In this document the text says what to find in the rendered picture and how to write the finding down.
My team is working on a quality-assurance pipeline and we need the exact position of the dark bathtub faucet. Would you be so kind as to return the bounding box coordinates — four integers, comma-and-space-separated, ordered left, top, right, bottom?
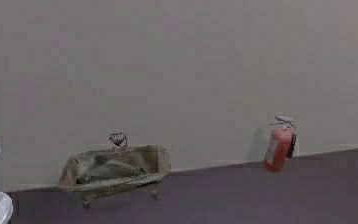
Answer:
107, 131, 129, 150

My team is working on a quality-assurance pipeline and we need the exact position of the old brown clawfoot bathtub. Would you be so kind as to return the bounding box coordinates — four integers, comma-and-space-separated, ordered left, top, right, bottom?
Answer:
57, 144, 172, 210

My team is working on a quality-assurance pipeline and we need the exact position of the red fire extinguisher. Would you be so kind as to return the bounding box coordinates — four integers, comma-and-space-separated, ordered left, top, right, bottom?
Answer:
262, 115, 298, 174

